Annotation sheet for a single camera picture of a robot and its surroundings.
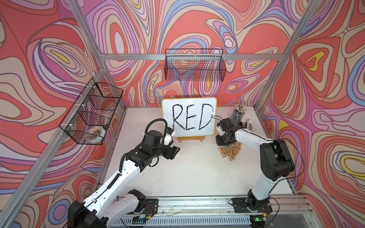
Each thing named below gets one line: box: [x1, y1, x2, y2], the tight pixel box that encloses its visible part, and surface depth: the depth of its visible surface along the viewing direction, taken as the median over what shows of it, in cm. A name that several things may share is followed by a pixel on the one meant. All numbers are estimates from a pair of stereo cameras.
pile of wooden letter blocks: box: [218, 142, 242, 162], surface depth 93 cm
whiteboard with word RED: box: [161, 97, 218, 137], surface depth 92 cm
